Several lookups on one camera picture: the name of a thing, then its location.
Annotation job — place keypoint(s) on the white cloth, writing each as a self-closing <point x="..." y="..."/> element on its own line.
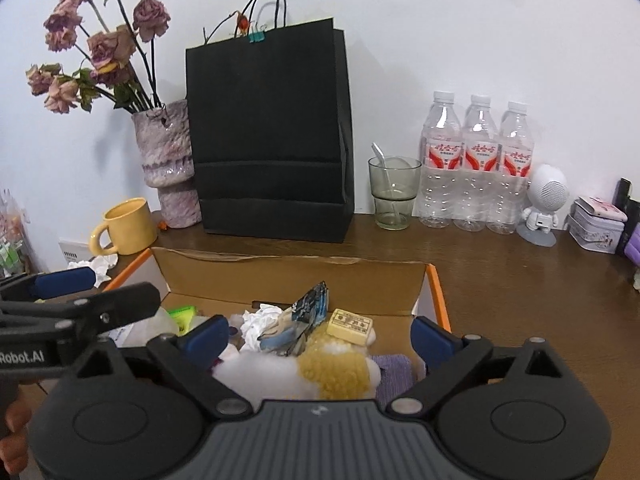
<point x="255" y="323"/>

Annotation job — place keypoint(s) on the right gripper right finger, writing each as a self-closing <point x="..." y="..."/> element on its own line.
<point x="451" y="363"/>

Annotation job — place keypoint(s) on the clear glass cup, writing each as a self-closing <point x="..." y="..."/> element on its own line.
<point x="394" y="184"/>

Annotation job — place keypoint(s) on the right water bottle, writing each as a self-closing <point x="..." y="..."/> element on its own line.
<point x="516" y="146"/>

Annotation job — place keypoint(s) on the middle water bottle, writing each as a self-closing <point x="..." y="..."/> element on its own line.
<point x="479" y="162"/>

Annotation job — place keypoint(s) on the yellow rectangular eraser block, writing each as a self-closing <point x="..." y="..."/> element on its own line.
<point x="351" y="327"/>

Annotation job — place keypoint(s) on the white wet wipes pack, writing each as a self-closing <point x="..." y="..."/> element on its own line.
<point x="137" y="334"/>

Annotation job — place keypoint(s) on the person's left hand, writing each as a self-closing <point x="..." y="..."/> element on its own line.
<point x="14" y="446"/>

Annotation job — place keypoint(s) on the white and tan plush toy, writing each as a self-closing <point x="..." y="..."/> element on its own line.
<point x="329" y="369"/>

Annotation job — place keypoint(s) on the dried pink rose bouquet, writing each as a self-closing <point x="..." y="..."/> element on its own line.
<point x="118" y="55"/>

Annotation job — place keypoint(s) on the pink textured vase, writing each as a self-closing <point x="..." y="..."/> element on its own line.
<point x="163" y="139"/>

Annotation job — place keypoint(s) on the crumpled white tissue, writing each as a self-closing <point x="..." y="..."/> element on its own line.
<point x="100" y="265"/>

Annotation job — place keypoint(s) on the blue snack packet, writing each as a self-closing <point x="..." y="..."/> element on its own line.
<point x="288" y="335"/>

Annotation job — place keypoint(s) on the red orange cardboard box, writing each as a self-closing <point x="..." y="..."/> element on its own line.
<point x="391" y="293"/>

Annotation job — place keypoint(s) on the black paper shopping bag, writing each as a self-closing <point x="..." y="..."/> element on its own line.
<point x="271" y="130"/>

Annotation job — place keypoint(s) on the green binder clip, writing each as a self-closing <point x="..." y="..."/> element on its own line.
<point x="257" y="36"/>

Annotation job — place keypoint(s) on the purple tissue pack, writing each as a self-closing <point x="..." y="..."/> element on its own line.
<point x="632" y="247"/>

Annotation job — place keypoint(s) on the water bottle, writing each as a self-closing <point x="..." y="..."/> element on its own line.
<point x="441" y="152"/>
<point x="479" y="162"/>
<point x="516" y="146"/>

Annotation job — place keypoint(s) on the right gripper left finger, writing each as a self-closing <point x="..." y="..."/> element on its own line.
<point x="186" y="364"/>

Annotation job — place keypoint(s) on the yellow ceramic mug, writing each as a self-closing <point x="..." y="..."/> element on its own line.
<point x="126" y="229"/>

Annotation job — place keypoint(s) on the white robot figurine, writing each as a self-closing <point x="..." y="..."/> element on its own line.
<point x="547" y="193"/>

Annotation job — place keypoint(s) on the purple cloth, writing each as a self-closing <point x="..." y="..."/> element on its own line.
<point x="396" y="377"/>

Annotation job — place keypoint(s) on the left water bottle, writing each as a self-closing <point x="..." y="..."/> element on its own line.
<point x="441" y="152"/>

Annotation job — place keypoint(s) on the small tin box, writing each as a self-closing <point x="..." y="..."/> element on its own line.
<point x="595" y="225"/>

